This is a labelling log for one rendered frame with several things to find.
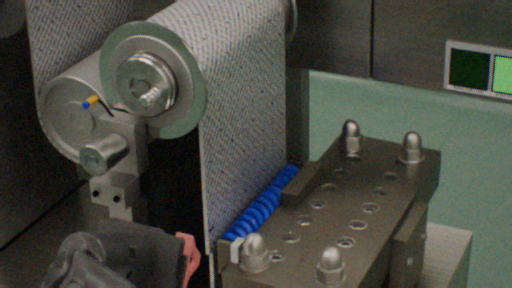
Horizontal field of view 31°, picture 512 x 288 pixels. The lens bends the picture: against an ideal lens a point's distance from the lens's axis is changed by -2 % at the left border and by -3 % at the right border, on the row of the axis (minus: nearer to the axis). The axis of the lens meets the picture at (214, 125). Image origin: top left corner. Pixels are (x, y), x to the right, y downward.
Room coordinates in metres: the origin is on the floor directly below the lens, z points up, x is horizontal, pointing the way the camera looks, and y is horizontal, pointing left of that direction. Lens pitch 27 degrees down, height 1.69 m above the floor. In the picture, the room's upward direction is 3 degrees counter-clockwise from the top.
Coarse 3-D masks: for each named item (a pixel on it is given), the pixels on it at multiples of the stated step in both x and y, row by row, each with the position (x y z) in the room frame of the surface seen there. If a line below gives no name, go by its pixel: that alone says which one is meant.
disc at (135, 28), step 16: (112, 32) 1.02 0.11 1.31; (128, 32) 1.00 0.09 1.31; (144, 32) 0.99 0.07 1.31; (160, 32) 0.98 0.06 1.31; (112, 48) 1.02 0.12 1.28; (176, 48) 0.97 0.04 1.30; (192, 64) 0.96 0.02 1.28; (192, 80) 0.96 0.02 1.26; (112, 96) 1.02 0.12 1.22; (128, 112) 1.01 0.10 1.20; (192, 112) 0.97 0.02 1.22; (160, 128) 0.99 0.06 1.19; (176, 128) 0.98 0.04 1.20; (192, 128) 0.97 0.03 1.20
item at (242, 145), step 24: (264, 72) 1.11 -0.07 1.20; (240, 96) 1.05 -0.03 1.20; (264, 96) 1.11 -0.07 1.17; (216, 120) 1.00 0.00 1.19; (240, 120) 1.05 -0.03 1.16; (264, 120) 1.11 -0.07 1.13; (216, 144) 0.99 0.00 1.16; (240, 144) 1.05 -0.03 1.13; (264, 144) 1.11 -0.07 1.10; (216, 168) 0.99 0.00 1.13; (240, 168) 1.05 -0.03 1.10; (264, 168) 1.11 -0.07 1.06; (216, 192) 0.99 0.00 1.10; (240, 192) 1.04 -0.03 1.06; (216, 216) 0.99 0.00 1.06; (216, 240) 0.98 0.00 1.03
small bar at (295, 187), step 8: (304, 168) 1.12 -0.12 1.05; (312, 168) 1.12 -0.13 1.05; (320, 168) 1.13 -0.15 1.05; (296, 176) 1.10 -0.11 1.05; (304, 176) 1.10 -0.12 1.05; (312, 176) 1.10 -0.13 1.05; (320, 176) 1.13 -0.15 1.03; (288, 184) 1.08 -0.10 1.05; (296, 184) 1.08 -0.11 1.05; (304, 184) 1.08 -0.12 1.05; (312, 184) 1.10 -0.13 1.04; (288, 192) 1.06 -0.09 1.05; (296, 192) 1.06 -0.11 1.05; (304, 192) 1.08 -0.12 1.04; (288, 200) 1.06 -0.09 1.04; (296, 200) 1.05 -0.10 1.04
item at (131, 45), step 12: (132, 36) 1.00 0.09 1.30; (144, 36) 0.99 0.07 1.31; (120, 48) 1.01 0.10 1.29; (132, 48) 1.00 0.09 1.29; (144, 48) 0.99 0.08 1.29; (156, 48) 0.98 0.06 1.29; (168, 48) 0.98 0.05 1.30; (120, 60) 1.01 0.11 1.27; (168, 60) 0.98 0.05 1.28; (180, 60) 0.97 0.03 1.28; (180, 72) 0.97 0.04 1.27; (180, 84) 0.97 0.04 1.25; (192, 84) 0.96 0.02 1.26; (180, 96) 0.97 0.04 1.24; (192, 96) 0.96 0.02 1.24; (180, 108) 0.97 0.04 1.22; (156, 120) 0.99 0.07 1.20; (168, 120) 0.98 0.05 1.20; (180, 120) 0.97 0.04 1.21
